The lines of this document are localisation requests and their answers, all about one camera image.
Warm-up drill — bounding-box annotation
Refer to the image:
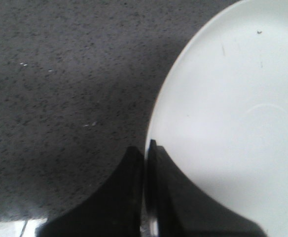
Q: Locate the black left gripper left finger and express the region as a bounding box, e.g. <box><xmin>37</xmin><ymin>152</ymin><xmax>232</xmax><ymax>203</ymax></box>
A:
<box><xmin>36</xmin><ymin>146</ymin><xmax>144</xmax><ymax>237</ymax></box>

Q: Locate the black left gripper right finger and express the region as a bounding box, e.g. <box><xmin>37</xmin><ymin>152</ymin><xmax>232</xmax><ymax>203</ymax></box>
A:
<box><xmin>147</xmin><ymin>140</ymin><xmax>266</xmax><ymax>237</ymax></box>

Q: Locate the white round plate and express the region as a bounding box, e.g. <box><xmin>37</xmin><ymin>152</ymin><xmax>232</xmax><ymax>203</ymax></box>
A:
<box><xmin>146</xmin><ymin>0</ymin><xmax>288</xmax><ymax>237</ymax></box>

